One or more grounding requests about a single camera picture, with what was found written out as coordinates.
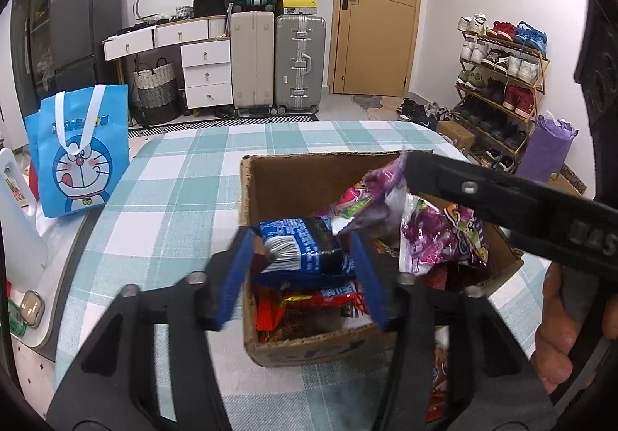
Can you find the pile of black shoes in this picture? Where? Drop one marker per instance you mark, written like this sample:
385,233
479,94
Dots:
422,112

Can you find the wooden door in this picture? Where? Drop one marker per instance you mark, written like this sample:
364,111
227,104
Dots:
376,25

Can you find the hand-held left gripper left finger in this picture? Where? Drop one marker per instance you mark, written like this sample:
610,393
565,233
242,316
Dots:
235,279

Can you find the beige suitcase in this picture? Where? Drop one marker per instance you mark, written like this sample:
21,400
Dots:
252,59

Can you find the silver suitcase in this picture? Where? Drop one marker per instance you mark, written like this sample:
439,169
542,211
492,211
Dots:
299,64

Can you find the blue cookie packet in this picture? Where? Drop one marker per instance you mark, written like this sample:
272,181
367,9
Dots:
304,245

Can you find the brown cardboard box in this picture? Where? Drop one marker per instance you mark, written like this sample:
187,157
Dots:
299,185

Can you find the black bag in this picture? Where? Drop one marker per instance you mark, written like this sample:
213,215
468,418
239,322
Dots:
208,6

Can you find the red cookie packet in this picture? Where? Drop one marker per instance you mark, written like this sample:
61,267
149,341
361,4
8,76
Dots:
333,293

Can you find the purple paper bag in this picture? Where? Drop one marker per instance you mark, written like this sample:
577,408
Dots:
548,148

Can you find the black yellow shoebox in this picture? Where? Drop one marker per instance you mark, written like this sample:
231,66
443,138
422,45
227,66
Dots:
300,7

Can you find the purple silver snack packet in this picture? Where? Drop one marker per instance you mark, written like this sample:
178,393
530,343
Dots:
371,189

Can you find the printed cardboard box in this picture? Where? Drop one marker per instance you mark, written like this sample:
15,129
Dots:
567,180

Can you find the small red snack packet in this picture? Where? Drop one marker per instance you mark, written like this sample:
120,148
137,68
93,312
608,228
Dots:
438,366

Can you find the metal shoe rack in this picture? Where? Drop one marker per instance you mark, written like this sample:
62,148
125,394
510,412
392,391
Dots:
543,73

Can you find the woven laundry basket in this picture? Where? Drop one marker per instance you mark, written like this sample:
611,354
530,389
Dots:
157,93

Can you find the person's right hand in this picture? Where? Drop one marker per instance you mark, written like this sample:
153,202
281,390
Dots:
553,329

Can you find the shoe rack with shoes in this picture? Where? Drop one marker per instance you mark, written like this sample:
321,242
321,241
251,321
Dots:
502,64

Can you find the grey refrigerator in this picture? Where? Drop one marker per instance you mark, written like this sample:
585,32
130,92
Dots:
87,20

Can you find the purple orange candy packet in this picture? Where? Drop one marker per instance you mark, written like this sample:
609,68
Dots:
444,233

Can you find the small striped bowl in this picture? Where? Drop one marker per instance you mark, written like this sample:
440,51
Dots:
183,13

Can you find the grey door mat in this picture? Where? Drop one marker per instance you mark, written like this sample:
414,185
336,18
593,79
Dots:
379,103

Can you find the brown carton on floor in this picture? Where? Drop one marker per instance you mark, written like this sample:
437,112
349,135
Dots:
456,135

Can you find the white drawer cabinet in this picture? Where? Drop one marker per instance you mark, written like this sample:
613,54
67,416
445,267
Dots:
205,73

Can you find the striped floor rug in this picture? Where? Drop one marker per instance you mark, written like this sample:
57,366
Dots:
217,124

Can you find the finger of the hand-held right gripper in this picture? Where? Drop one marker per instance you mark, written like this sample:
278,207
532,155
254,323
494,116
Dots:
463,187

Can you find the blue cartoon tote bag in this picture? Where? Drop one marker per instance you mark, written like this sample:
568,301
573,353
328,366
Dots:
82,156

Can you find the beige earbud case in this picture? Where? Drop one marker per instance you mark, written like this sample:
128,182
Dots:
31,308

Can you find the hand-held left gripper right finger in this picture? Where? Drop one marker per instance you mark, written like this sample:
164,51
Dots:
369,284

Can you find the red cartoon snack packet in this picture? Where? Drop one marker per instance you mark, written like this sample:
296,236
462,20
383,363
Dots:
270,312

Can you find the green small packet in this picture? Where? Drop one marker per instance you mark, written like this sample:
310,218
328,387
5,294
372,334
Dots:
15,322

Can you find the dark glass cabinet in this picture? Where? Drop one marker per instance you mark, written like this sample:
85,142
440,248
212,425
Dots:
29,16

